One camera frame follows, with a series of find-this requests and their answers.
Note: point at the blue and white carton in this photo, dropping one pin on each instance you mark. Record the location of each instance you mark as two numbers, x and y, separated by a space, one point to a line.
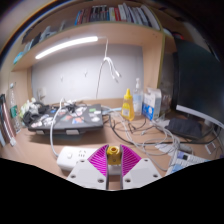
151 105

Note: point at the white led light bar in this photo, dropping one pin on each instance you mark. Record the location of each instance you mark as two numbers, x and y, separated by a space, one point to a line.
66 44

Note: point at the small silver stand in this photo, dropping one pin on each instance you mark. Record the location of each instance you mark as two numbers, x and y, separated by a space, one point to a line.
210 149

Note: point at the yellow charger block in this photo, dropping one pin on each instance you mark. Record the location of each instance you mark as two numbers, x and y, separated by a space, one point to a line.
113 155

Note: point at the black fabric pouch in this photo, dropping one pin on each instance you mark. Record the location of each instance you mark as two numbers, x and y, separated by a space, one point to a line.
183 127

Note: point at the white power strip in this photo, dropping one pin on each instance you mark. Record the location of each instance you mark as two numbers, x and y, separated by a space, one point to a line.
71 157

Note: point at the black headphones heap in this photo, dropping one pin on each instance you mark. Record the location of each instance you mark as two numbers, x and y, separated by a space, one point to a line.
31 116

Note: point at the dark laptop with stickers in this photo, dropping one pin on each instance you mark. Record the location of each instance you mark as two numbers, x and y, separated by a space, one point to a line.
66 120

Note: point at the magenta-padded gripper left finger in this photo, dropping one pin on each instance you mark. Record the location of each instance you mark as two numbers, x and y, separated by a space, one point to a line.
87 175

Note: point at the white wall socket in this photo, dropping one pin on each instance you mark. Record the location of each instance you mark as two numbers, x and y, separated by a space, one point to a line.
42 94

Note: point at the dark computer monitor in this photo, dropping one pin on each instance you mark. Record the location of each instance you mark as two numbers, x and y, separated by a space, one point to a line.
200 83

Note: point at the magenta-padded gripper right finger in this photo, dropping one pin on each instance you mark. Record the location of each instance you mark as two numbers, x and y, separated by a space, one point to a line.
141 173

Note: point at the yellow squeeze bottle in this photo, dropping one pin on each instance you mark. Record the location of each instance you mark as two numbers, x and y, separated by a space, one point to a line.
127 108

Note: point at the crumpled white tissue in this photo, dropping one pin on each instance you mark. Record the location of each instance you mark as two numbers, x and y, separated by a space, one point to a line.
27 107

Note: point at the clear pump bottle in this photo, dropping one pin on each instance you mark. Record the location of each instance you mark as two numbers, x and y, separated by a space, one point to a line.
138 100

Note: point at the clear bottle with green label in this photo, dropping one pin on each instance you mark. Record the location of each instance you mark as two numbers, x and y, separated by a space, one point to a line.
15 110

